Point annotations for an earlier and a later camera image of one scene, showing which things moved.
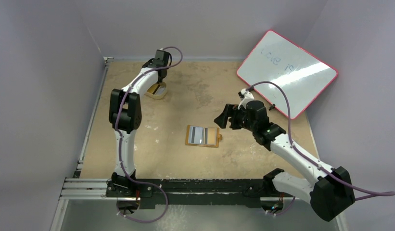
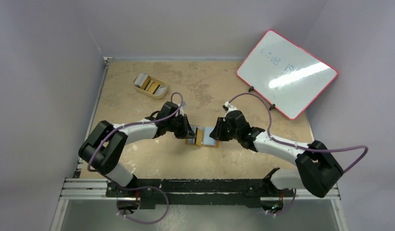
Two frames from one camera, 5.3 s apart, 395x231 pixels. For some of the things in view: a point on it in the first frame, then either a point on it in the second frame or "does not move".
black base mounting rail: (195, 192) does not move
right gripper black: (233, 116) → (221, 128)
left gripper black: (151, 62) → (186, 131)
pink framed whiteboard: (303, 74) does not move
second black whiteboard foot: (272, 107) does not move
